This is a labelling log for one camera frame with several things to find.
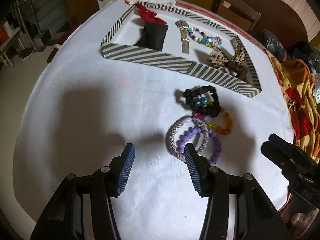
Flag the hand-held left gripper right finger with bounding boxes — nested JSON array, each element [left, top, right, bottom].
[[184, 142, 292, 240]]

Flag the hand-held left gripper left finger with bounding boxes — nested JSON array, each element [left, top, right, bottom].
[[30, 143, 136, 240]]

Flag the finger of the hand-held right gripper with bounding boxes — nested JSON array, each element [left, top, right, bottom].
[[269, 133, 318, 167], [261, 141, 300, 178]]

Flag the purple bead bracelet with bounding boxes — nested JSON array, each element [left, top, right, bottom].
[[176, 127, 223, 167]]

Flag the dark brown scrunchie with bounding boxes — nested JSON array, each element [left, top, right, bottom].
[[226, 61, 249, 82]]

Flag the grey white striped tray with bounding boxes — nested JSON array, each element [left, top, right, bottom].
[[101, 2, 262, 98]]

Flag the leopard print hair bow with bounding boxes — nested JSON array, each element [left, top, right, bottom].
[[207, 42, 247, 72]]

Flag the mixed colour bead bracelet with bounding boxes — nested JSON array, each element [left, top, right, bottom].
[[188, 27, 222, 47]]

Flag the black fabric pouch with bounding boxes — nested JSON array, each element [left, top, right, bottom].
[[134, 22, 168, 51]]

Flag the red satin hair bow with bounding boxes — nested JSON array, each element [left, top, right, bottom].
[[135, 3, 167, 26]]

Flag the person's right hand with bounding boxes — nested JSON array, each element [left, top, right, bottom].
[[290, 212, 312, 232]]

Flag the yellow red floral blanket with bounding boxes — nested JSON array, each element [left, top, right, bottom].
[[266, 50, 320, 163]]

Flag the black scrunchie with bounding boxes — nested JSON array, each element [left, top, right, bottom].
[[175, 85, 222, 118]]

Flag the white tablecloth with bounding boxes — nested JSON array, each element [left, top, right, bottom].
[[12, 0, 294, 240]]

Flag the dark blue plastic bag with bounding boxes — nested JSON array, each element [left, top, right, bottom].
[[287, 42, 319, 75]]

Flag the black plastic bag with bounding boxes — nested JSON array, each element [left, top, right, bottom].
[[260, 29, 287, 60]]

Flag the round brown table top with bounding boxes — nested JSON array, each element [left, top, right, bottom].
[[239, 0, 310, 49]]

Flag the brown wooden chair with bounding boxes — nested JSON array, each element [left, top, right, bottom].
[[216, 0, 262, 34]]

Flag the small white table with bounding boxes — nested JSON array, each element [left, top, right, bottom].
[[0, 27, 22, 68]]

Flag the wooden chair with jacket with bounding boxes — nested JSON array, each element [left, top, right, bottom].
[[65, 0, 100, 33]]

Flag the metal stair railing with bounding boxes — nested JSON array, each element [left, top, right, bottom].
[[14, 0, 42, 53]]

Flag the red box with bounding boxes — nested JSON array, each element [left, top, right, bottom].
[[0, 21, 13, 39]]

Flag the orange crystal bead bracelet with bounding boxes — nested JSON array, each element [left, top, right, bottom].
[[192, 97, 234, 135]]

